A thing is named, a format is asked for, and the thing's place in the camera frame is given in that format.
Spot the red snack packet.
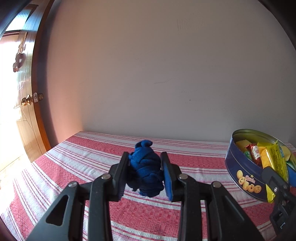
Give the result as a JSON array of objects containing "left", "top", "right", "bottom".
[{"left": 245, "top": 144, "right": 262, "bottom": 167}]

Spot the wooden door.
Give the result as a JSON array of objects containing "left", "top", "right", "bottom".
[{"left": 1, "top": 1, "right": 54, "bottom": 162}]

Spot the blue cloth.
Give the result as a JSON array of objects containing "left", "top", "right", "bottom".
[{"left": 126, "top": 140, "right": 164, "bottom": 197}]

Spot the red white striped bedsheet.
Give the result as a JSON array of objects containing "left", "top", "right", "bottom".
[{"left": 1, "top": 132, "right": 275, "bottom": 240}]

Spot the yellow snack packet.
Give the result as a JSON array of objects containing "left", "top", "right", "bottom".
[
  {"left": 281, "top": 146, "right": 295, "bottom": 170},
  {"left": 257, "top": 142, "right": 289, "bottom": 203}
]

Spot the door latch plate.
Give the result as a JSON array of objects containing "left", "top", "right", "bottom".
[{"left": 33, "top": 92, "right": 44, "bottom": 103}]

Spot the red door ornament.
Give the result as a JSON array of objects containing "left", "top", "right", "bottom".
[{"left": 13, "top": 53, "right": 26, "bottom": 72}]

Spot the brass door knob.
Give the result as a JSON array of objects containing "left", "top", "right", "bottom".
[{"left": 21, "top": 94, "right": 32, "bottom": 106}]

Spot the green white tissue pack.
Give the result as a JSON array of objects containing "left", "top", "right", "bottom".
[{"left": 244, "top": 151, "right": 252, "bottom": 161}]

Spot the green scourer sponge back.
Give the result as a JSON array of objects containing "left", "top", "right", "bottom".
[{"left": 235, "top": 140, "right": 251, "bottom": 153}]

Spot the blue round cookie tin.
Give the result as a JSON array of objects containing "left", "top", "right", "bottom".
[{"left": 225, "top": 129, "right": 295, "bottom": 202}]

